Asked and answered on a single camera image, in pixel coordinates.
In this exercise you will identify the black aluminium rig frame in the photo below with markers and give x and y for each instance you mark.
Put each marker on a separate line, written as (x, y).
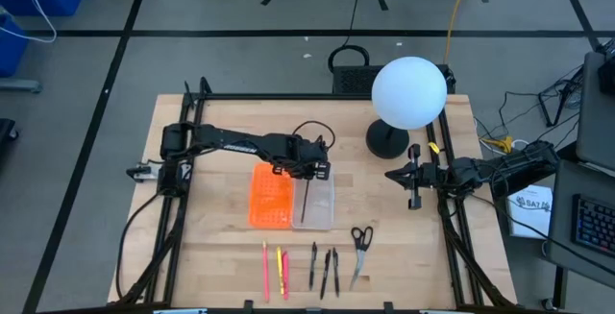
(288, 96)

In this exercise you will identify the clear plastic supply box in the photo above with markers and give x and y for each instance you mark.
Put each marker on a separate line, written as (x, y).
(319, 208)

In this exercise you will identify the black caster foot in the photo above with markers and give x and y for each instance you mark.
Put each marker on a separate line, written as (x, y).
(7, 134)

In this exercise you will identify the black table clamp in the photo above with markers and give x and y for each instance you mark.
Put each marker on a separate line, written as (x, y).
(388, 307)
(248, 306)

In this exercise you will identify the black lamp base with pole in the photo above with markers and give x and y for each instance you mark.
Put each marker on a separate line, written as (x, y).
(384, 146)

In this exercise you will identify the white paper manual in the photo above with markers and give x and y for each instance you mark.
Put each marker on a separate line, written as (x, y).
(528, 218)

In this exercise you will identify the black tripod stand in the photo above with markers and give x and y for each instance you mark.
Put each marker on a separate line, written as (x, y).
(557, 98)

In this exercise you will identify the grey desk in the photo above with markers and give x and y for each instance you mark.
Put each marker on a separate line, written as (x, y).
(593, 112)
(562, 227)

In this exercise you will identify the white globe lamp shade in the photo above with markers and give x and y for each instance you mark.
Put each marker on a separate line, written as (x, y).
(408, 93)

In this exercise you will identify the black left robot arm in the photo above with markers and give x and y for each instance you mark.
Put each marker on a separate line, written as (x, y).
(226, 141)

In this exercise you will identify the black computer case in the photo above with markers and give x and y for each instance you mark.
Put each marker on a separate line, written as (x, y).
(353, 79)

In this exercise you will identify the grey metal foot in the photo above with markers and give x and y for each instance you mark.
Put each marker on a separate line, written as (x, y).
(19, 86)

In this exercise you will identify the black device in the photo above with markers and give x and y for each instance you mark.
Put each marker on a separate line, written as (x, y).
(607, 71)

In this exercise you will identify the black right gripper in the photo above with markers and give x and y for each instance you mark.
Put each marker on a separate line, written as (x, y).
(430, 175)

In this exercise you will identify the black keyboard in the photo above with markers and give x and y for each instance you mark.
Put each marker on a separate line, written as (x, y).
(596, 225)

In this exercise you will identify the pink pencil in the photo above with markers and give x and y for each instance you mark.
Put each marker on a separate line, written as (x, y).
(265, 271)

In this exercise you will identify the orange perforated box lid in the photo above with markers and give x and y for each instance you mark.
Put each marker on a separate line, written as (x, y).
(269, 203)

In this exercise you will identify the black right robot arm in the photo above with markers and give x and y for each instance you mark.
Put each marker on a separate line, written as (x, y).
(519, 165)

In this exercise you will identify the yellow tag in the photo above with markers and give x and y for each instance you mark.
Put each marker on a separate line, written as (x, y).
(434, 148)

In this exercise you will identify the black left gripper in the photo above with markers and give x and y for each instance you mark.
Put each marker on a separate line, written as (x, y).
(307, 153)

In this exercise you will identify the pink highlighter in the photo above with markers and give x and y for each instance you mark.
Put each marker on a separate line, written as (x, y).
(286, 275)

